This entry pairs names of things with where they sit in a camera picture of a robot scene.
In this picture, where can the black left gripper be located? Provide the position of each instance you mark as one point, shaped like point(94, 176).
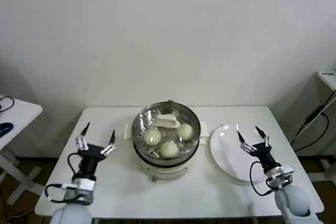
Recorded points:
point(90, 158)

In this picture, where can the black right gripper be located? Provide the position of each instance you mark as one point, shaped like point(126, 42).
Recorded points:
point(265, 154)

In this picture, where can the white steamed baozi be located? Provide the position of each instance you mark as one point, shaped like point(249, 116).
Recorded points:
point(185, 131)
point(152, 137)
point(169, 149)

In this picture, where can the round glass pot lid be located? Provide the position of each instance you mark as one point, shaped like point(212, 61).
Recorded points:
point(168, 123)

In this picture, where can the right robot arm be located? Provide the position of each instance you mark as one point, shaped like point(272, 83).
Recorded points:
point(291, 200)

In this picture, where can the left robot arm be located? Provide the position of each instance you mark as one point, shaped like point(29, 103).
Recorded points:
point(73, 203)

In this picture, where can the white round plate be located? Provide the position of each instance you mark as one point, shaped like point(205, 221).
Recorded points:
point(228, 153)

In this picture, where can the cream electric cooker pot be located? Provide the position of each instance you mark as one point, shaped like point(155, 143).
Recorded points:
point(165, 170)

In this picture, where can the blue computer mouse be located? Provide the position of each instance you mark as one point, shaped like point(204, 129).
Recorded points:
point(5, 128)

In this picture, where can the white desk with label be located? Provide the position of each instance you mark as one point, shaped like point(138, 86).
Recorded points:
point(328, 79)

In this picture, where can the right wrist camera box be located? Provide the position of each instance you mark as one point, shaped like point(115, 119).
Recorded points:
point(283, 175)

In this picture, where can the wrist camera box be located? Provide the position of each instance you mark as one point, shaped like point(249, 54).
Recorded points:
point(78, 193)
point(283, 175)

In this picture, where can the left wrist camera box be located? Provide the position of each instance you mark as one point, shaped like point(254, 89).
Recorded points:
point(78, 193)

